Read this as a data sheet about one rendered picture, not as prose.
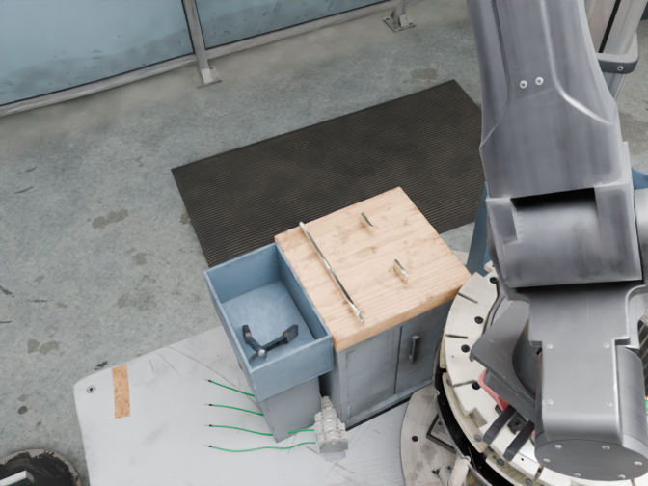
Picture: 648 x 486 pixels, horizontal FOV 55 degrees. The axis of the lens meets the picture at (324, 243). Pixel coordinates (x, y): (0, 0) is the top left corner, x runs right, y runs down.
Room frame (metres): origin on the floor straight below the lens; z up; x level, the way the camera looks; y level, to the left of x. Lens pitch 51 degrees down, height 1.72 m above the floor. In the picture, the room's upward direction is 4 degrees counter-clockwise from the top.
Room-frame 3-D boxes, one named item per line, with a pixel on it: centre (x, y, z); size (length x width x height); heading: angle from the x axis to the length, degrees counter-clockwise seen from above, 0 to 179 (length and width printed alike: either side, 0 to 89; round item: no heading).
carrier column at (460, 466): (0.29, -0.17, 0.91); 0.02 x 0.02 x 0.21
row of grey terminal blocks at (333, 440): (0.39, 0.01, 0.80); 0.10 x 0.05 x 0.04; 4
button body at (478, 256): (0.63, -0.29, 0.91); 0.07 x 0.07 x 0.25; 0
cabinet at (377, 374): (0.51, -0.06, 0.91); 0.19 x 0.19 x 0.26; 23
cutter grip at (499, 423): (0.21, -0.14, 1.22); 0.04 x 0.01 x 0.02; 133
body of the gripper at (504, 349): (0.21, -0.16, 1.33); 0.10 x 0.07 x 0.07; 42
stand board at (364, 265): (0.51, -0.06, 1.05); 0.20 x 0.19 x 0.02; 113
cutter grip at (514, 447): (0.19, -0.15, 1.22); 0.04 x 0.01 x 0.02; 133
